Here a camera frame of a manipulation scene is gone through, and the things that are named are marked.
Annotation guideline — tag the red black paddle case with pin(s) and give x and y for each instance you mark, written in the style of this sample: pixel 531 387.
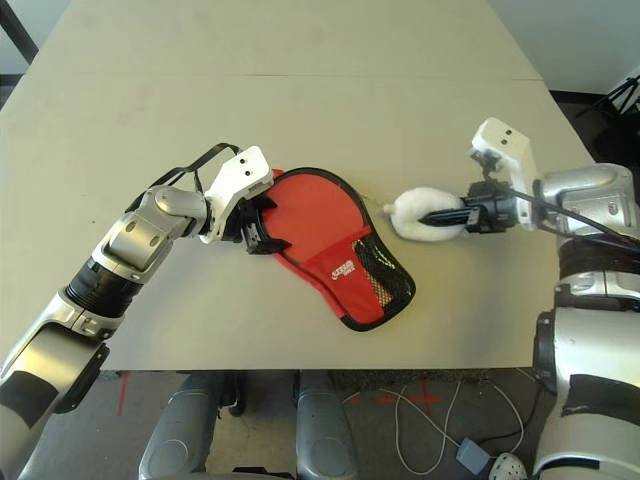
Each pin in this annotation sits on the red black paddle case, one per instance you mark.
pixel 350 300

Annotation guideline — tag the black table leg base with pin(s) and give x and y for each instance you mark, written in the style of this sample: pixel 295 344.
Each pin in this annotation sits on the black table leg base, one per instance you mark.
pixel 235 395

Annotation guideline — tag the white perforated shoe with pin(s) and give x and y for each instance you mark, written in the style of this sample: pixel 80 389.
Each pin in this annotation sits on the white perforated shoe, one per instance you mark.
pixel 507 467

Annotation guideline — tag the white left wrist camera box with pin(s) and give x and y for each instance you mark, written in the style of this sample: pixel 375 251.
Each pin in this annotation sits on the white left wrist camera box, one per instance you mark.
pixel 240 175

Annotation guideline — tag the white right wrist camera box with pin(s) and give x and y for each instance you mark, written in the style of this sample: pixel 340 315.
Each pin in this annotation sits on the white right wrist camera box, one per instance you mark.
pixel 505 142

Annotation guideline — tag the grey power adapter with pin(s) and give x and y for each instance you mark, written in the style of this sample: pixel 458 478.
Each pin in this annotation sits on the grey power adapter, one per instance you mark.
pixel 472 454

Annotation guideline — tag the dark framed side table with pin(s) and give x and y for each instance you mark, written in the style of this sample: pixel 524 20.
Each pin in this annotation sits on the dark framed side table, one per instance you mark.
pixel 20 35

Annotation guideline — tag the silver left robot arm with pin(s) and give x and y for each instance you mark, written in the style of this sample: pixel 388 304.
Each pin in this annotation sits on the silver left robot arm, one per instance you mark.
pixel 135 235

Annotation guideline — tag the grey robot leg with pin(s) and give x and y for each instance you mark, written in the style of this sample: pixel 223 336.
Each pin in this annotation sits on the grey robot leg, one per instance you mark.
pixel 180 430
pixel 325 435

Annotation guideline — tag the grey white plush toy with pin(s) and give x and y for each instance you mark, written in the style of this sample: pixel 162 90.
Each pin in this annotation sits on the grey white plush toy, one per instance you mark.
pixel 425 200

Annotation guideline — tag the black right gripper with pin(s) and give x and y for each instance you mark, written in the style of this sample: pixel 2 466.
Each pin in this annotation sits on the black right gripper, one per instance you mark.
pixel 492 210

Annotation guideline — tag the grey right robot leg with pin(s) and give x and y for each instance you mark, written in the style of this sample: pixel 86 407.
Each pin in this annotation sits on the grey right robot leg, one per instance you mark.
pixel 325 435

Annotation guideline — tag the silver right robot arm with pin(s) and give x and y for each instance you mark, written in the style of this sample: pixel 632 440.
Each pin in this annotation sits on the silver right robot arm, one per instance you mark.
pixel 590 200

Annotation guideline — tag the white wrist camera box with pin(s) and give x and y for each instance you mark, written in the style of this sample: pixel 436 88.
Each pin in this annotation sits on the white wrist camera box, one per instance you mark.
pixel 505 142
pixel 240 175

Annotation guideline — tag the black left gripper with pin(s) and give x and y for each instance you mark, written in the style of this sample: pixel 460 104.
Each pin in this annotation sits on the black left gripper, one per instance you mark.
pixel 247 225

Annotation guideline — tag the grey left robot leg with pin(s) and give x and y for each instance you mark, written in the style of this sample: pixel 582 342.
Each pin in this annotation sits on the grey left robot leg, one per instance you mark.
pixel 180 430

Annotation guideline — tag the dark speckled floor mat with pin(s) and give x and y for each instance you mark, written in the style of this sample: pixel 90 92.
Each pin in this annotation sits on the dark speckled floor mat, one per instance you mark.
pixel 375 381

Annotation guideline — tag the black tripod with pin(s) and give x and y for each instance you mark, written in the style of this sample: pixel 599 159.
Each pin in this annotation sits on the black tripod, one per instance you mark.
pixel 625 95

